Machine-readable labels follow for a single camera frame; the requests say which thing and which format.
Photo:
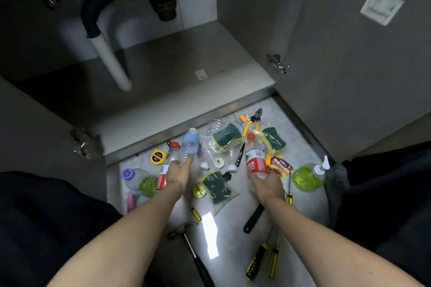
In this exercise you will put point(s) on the person's left hand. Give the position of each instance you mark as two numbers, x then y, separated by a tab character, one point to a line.
177	175

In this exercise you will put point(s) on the person's right hand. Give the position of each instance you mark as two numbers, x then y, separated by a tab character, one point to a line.
268	187

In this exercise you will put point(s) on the person's right fingers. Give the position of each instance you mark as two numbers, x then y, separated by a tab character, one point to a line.
256	177

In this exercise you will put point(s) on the person's left fingers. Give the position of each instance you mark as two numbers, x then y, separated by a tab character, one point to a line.
180	165

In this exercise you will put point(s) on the red label bottle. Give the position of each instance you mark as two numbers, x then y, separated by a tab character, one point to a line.
167	165
255	157

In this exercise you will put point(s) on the blue label clear water bottle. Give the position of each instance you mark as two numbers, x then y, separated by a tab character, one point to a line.
190	144

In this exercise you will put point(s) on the person's left forearm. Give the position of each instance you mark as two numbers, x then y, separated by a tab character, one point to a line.
134	239

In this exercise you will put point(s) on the person's right forearm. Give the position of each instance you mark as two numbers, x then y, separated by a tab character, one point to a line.
320	246

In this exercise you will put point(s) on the red snack packet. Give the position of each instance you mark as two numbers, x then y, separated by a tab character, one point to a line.
280	166

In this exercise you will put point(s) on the white bottle cap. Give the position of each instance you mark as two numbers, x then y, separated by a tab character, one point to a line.
231	168

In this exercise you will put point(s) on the black utility knife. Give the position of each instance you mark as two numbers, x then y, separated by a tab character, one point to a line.
240	155

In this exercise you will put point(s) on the small black clip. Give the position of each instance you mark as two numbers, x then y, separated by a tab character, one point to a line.
227	176

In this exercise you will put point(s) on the small round yellow tape measure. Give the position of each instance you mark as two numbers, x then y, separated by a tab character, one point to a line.
198	192

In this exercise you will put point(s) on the white tape roll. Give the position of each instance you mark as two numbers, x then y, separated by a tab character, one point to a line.
219	162

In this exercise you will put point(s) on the green sponge in clear packet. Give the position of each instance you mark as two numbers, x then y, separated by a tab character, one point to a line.
216	189
226	136
273	138

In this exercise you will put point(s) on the green liquid bottle, blue cap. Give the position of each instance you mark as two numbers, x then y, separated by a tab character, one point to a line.
139	181

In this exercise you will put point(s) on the short yellow black screwdriver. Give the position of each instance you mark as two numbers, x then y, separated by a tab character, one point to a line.
196	213

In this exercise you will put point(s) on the green liquid bottle, white nozzle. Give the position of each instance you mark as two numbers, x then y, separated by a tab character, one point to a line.
308	177

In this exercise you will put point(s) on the pink plastic item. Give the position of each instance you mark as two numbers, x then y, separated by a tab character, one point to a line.
131	201

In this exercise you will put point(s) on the grey cabinet base panel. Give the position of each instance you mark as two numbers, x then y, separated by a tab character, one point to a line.
175	88

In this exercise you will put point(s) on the small white sticker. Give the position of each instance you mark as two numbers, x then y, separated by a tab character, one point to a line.
201	75

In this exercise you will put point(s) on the metal cabinet hinge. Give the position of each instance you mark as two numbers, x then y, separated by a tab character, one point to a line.
277	63
80	144

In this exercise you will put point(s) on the white drain pipe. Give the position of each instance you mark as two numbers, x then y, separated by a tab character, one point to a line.
111	61

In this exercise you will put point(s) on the person's right leg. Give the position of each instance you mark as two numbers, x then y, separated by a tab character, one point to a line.
390	202

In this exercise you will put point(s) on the person's leg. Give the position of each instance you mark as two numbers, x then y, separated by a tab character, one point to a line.
390	202
47	229

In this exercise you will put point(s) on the grey cabinet door with sticker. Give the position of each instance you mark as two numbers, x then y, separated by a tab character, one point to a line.
353	78

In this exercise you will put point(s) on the plain grey cabinet door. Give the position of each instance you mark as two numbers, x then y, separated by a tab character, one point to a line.
40	135

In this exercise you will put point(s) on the person's left leg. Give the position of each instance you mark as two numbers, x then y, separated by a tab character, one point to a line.
47	229

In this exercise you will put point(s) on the large white sticker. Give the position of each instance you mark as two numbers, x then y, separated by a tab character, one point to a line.
381	7

